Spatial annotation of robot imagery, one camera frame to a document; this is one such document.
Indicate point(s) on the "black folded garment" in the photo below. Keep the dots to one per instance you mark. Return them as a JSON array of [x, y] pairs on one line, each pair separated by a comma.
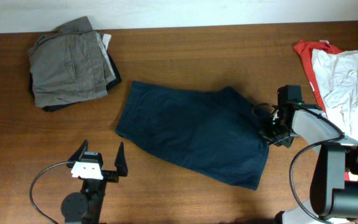
[[109, 86]]

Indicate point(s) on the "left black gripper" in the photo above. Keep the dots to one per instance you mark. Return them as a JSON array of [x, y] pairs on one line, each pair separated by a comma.
[[120, 165]]

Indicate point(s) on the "navy blue shorts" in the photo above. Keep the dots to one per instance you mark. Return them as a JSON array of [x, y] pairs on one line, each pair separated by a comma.
[[210, 132]]

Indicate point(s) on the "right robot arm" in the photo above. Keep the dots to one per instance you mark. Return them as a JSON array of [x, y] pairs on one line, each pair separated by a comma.
[[334, 187]]

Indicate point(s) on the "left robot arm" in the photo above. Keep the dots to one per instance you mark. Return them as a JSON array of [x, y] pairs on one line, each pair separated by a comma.
[[85, 206]]

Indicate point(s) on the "grey folded trousers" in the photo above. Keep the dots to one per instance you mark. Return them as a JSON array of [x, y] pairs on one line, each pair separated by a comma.
[[70, 64]]

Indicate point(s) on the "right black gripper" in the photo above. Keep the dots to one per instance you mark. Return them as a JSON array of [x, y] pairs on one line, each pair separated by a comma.
[[286, 141]]

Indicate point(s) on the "red shirt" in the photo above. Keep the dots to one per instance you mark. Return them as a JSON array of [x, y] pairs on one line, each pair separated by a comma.
[[306, 59]]

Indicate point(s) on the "white shirt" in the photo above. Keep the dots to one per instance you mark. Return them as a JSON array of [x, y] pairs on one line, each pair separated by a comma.
[[346, 90]]

